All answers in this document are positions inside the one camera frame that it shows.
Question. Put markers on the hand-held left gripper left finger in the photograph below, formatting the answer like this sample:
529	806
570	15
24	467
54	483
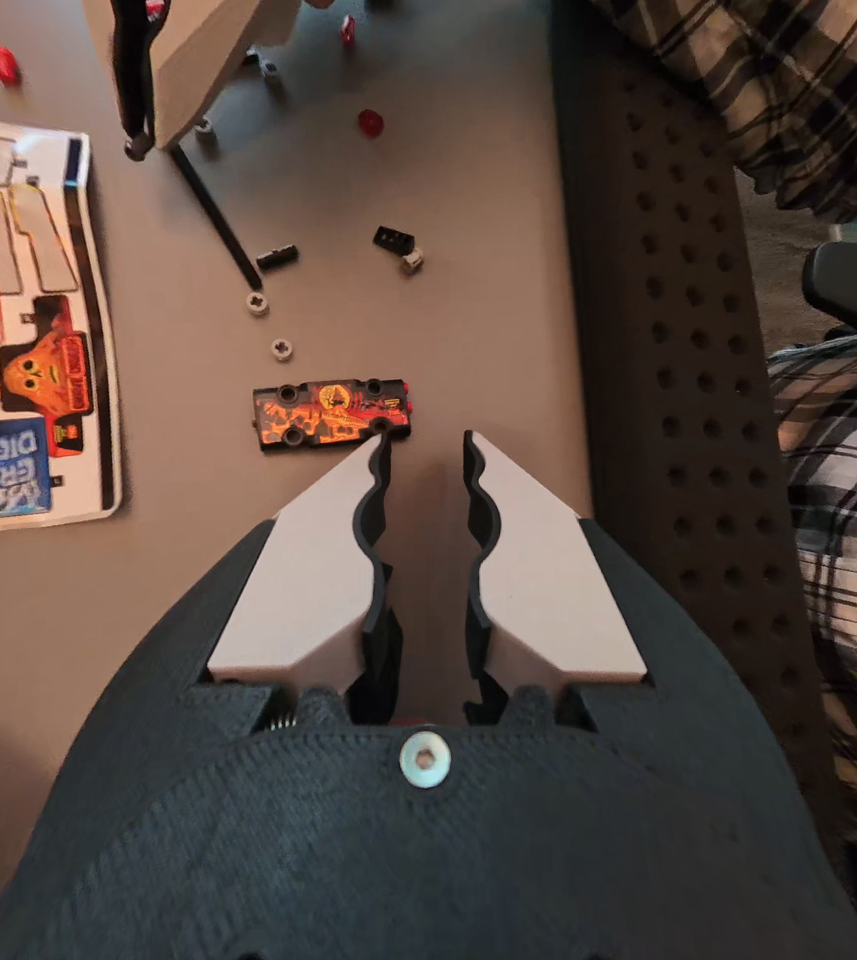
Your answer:
301	592

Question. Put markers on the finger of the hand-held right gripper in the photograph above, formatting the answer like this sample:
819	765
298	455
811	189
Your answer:
102	30
203	52

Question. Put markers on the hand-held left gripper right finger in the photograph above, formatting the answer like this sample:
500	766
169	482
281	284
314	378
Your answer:
556	600

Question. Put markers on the flame printed black toy panel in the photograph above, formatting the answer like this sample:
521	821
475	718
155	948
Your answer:
323	412

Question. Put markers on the person's right forearm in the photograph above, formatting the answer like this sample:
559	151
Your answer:
811	90

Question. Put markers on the pile of black toy pins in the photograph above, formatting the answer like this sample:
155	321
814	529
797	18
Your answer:
254	56

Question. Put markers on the small red toy pin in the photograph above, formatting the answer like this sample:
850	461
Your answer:
348	30

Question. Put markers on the long black toy axle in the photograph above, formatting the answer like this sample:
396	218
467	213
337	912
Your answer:
218	221

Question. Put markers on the red round toy stud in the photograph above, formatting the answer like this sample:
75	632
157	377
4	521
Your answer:
371	122

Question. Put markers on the short black toy pin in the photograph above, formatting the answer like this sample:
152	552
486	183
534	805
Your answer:
277	257

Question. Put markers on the small black toy plate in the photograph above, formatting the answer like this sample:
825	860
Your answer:
393	238

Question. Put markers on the person's plaid shirt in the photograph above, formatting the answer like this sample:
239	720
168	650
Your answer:
848	525

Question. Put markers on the toy sticker sheet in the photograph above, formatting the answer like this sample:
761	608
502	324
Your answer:
23	337

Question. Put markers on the black chair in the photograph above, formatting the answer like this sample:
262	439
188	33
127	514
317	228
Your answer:
856	285

